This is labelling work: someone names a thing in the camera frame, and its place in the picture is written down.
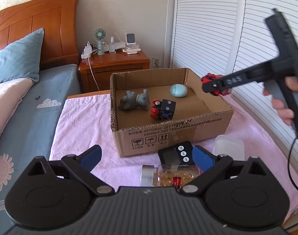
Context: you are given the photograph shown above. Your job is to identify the red toy train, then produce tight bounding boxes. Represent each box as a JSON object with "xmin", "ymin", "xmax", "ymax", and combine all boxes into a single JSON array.
[{"xmin": 201, "ymin": 73, "xmax": 232, "ymax": 96}]

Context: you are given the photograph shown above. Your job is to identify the teal egg-shaped case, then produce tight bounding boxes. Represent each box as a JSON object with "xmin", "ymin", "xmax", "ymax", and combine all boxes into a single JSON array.
[{"xmin": 170, "ymin": 84, "xmax": 188, "ymax": 98}]

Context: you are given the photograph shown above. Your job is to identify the grey elephant figurine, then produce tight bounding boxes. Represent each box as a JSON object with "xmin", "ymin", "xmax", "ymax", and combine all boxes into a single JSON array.
[{"xmin": 118, "ymin": 89, "xmax": 150, "ymax": 111}]

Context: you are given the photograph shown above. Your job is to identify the person's right hand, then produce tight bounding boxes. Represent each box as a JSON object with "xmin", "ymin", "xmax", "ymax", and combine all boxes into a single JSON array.
[{"xmin": 272, "ymin": 77, "xmax": 298, "ymax": 126}]

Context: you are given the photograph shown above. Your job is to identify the white plastic jar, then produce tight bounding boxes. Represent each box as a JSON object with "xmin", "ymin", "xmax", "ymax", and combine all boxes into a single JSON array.
[{"xmin": 213, "ymin": 135, "xmax": 245, "ymax": 161}]

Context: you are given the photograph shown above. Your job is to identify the black digital timer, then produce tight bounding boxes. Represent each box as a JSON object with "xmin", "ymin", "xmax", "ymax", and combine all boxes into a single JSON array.
[{"xmin": 158, "ymin": 141, "xmax": 195, "ymax": 165}]

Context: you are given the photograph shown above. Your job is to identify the pink blanket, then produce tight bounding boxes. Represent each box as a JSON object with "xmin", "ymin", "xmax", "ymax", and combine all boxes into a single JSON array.
[{"xmin": 50, "ymin": 94, "xmax": 298, "ymax": 215}]

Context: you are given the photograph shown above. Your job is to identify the capsule bottle silver cap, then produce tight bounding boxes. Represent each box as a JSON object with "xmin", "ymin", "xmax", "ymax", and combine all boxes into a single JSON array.
[{"xmin": 140, "ymin": 164, "xmax": 200, "ymax": 189}]

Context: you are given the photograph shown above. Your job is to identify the blue bed sheet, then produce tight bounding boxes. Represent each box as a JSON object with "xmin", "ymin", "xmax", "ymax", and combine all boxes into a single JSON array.
[{"xmin": 0, "ymin": 64, "xmax": 80, "ymax": 234}]

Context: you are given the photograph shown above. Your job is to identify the white louvered wardrobe door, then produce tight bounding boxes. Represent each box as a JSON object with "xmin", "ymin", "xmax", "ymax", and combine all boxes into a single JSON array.
[{"xmin": 169, "ymin": 0, "xmax": 298, "ymax": 182}]

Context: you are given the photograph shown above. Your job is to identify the cardboard box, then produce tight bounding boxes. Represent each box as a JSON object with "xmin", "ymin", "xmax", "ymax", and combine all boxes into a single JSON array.
[{"xmin": 110, "ymin": 68, "xmax": 234, "ymax": 157}]

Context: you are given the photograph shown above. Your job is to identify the wooden nightstand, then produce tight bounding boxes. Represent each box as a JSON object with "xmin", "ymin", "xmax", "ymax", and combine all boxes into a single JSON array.
[{"xmin": 79, "ymin": 50, "xmax": 150, "ymax": 93}]

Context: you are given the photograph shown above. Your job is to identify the white power strip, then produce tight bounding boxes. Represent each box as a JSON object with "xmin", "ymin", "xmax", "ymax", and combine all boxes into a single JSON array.
[{"xmin": 81, "ymin": 41, "xmax": 93, "ymax": 60}]

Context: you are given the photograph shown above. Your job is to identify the blue pillow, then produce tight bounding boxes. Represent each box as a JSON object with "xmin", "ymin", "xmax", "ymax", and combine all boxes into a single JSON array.
[{"xmin": 0, "ymin": 28, "xmax": 44, "ymax": 83}]

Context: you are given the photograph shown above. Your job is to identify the small clear bottle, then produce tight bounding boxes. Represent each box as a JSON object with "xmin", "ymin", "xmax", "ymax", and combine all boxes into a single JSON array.
[{"xmin": 109, "ymin": 36, "xmax": 116, "ymax": 53}]

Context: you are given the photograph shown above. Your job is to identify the white remote control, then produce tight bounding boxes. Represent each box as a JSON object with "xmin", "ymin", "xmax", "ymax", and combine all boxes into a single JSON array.
[{"xmin": 122, "ymin": 48, "xmax": 141, "ymax": 55}]

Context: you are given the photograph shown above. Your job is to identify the small green desk fan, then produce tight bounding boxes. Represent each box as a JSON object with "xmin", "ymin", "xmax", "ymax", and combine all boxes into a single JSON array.
[{"xmin": 93, "ymin": 28, "xmax": 106, "ymax": 56}]

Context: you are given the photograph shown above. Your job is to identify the white smart display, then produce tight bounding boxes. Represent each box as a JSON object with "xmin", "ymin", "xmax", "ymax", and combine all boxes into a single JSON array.
[{"xmin": 126, "ymin": 32, "xmax": 136, "ymax": 48}]

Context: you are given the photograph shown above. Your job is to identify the wooden headboard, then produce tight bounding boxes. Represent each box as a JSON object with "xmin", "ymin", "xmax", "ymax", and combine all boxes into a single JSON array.
[{"xmin": 0, "ymin": 0, "xmax": 79, "ymax": 70}]

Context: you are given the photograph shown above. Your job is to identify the black cable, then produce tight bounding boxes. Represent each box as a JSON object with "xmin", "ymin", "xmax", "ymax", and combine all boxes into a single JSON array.
[{"xmin": 287, "ymin": 136, "xmax": 298, "ymax": 196}]

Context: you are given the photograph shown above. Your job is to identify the white charging cable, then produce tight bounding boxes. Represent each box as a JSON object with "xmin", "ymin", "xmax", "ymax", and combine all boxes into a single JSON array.
[{"xmin": 87, "ymin": 57, "xmax": 101, "ymax": 92}]

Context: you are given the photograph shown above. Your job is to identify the wall socket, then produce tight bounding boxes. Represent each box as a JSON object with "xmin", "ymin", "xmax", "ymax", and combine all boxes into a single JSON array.
[{"xmin": 152, "ymin": 58, "xmax": 161, "ymax": 67}]

